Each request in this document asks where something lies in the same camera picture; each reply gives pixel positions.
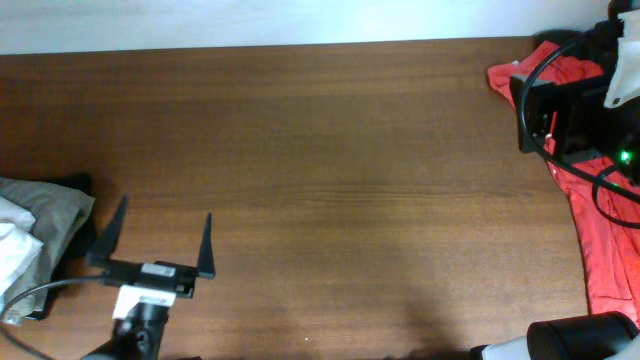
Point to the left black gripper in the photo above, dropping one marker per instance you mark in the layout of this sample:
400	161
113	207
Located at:
151	275

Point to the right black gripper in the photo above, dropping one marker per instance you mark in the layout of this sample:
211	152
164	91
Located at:
530	115

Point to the white printed t-shirt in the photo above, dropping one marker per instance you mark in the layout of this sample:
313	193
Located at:
20	250

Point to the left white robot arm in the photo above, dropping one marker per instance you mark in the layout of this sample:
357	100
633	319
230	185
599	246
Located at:
139	335

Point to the folded black garment left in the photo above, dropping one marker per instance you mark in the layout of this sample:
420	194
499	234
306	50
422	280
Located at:
79	244

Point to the red t-shirt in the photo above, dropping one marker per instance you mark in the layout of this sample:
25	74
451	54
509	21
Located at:
610	252

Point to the folded grey garment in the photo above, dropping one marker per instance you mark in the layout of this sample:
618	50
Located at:
59	212

